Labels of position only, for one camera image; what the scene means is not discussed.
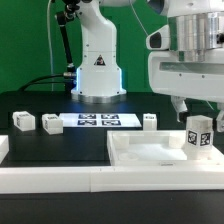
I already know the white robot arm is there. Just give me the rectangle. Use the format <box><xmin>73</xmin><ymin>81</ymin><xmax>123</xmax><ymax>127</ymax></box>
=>
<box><xmin>66</xmin><ymin>0</ymin><xmax>224</xmax><ymax>132</ymax></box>

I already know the white square tabletop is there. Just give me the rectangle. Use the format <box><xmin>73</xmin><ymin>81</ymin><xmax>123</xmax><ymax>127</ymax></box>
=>
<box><xmin>107</xmin><ymin>130</ymin><xmax>224</xmax><ymax>167</ymax></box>

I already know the white thin cable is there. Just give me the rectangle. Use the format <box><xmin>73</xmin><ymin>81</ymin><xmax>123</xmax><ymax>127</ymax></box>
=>
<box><xmin>46</xmin><ymin>0</ymin><xmax>56</xmax><ymax>92</ymax></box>

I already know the black cable bundle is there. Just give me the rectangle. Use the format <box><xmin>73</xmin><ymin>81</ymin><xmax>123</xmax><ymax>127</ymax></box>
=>
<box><xmin>18</xmin><ymin>73</ymin><xmax>77</xmax><ymax>93</ymax></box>

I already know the white U-shaped fence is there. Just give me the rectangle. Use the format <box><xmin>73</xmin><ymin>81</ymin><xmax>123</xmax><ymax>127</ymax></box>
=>
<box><xmin>0</xmin><ymin>135</ymin><xmax>224</xmax><ymax>194</ymax></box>

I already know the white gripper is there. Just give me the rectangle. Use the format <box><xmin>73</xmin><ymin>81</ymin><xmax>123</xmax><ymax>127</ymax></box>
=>
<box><xmin>145</xmin><ymin>24</ymin><xmax>224</xmax><ymax>133</ymax></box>

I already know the white sheet with AprilTags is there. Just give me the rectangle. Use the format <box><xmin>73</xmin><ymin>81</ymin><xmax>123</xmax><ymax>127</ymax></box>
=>
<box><xmin>59</xmin><ymin>113</ymin><xmax>141</xmax><ymax>127</ymax></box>

